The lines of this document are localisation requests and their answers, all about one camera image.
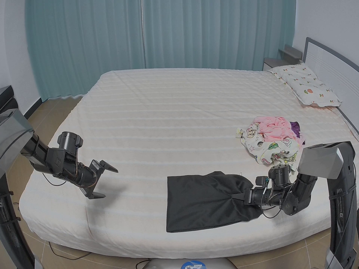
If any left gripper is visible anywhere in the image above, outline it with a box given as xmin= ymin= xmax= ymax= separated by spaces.
xmin=74 ymin=159 xmax=119 ymax=200

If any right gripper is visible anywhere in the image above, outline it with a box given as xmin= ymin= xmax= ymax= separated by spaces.
xmin=232 ymin=188 xmax=267 ymax=207

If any black T-shirt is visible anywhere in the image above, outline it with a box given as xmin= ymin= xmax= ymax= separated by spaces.
xmin=166 ymin=171 xmax=263 ymax=233

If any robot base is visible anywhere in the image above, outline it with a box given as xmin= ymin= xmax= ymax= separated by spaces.
xmin=142 ymin=257 xmax=234 ymax=269

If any pile of clothes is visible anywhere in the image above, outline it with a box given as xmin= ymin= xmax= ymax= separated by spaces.
xmin=236 ymin=115 xmax=307 ymax=174

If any bed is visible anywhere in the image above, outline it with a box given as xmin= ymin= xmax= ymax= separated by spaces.
xmin=20 ymin=37 xmax=359 ymax=258

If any black chest of drawers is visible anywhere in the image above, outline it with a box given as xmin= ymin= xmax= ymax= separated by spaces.
xmin=0 ymin=85 xmax=19 ymax=115

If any white printed pillow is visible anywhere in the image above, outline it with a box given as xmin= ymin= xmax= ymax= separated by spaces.
xmin=266 ymin=63 xmax=342 ymax=107

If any grey bedside table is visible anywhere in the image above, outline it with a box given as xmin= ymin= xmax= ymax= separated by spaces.
xmin=263 ymin=44 xmax=303 ymax=71

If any blue-green curtain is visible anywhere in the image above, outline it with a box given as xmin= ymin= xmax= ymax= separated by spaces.
xmin=142 ymin=0 xmax=296 ymax=71
xmin=25 ymin=0 xmax=146 ymax=99

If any black cable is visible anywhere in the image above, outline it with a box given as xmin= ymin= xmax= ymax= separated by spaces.
xmin=261 ymin=203 xmax=282 ymax=218
xmin=48 ymin=241 xmax=93 ymax=260

